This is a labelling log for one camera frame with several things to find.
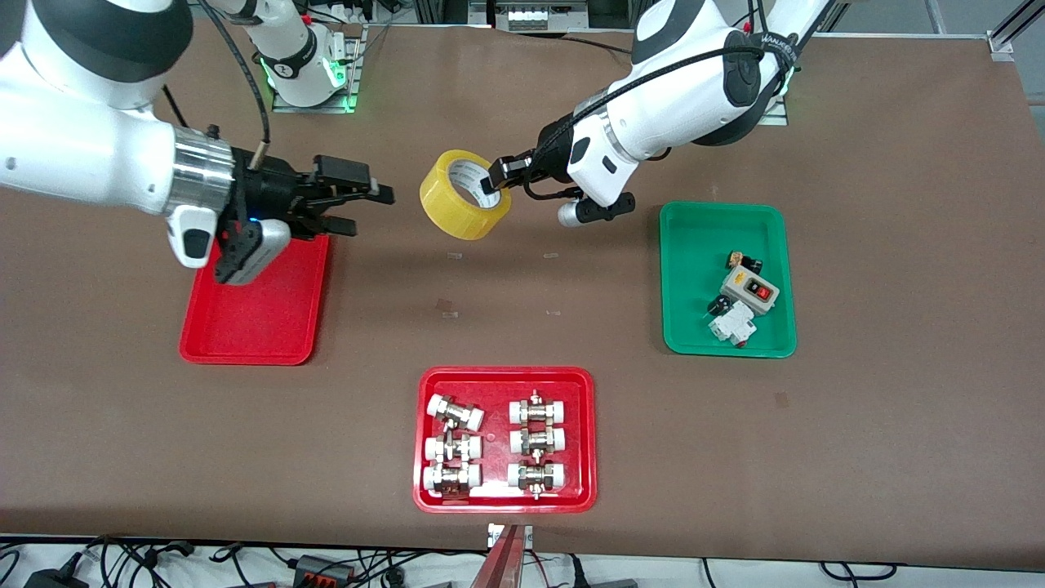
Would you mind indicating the grey power strip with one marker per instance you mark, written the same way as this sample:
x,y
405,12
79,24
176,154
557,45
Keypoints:
x,y
543,18

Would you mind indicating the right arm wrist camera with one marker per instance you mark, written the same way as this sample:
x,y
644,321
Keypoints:
x,y
257,249

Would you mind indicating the grey on-off switch box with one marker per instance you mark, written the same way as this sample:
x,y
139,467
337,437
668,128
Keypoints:
x,y
739,286

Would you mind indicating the aluminium frame post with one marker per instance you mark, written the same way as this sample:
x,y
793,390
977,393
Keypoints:
x,y
420,10

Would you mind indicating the yellow packing tape roll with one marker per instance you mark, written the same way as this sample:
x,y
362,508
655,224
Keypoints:
x,y
445,204

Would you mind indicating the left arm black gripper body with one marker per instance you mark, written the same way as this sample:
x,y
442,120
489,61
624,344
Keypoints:
x,y
549,160

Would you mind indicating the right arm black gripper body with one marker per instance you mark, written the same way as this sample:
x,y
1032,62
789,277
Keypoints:
x,y
273,193

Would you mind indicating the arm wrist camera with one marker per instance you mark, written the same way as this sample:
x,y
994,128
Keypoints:
x,y
596,211
257,249

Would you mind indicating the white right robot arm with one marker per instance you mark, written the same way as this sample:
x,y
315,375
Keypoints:
x,y
73,139

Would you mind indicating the silver corner bracket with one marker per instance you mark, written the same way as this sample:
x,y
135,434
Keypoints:
x,y
1002,45

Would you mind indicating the red plastic tray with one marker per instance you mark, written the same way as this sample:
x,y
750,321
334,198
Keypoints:
x,y
253,318
495,408

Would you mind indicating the red metal extrusion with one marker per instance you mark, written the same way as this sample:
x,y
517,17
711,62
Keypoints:
x,y
500,563

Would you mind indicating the white circuit breaker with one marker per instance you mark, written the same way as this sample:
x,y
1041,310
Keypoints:
x,y
732,325

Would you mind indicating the green plastic tray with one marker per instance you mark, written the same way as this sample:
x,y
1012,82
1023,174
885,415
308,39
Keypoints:
x,y
694,245

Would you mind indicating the black power adapter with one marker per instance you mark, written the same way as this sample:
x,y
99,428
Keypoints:
x,y
57,578

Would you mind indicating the black push button switch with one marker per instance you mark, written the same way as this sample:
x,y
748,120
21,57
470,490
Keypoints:
x,y
747,262

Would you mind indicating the white capped brass pipe fitting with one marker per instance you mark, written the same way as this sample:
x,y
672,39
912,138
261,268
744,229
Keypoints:
x,y
536,477
537,441
455,412
453,447
451,478
538,409

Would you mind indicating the small silver mounting bracket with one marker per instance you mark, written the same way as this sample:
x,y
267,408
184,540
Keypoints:
x,y
494,535

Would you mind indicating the small black round buzzer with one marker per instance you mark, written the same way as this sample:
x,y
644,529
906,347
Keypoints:
x,y
717,305

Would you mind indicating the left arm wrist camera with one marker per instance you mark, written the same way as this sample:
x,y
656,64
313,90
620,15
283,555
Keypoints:
x,y
596,211

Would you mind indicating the black orange connector box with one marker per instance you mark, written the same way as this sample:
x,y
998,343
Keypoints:
x,y
322,569

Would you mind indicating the aluminium frame bar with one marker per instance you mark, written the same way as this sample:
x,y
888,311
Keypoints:
x,y
1024,18

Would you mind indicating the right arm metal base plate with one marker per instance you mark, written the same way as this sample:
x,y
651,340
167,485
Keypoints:
x,y
353,65

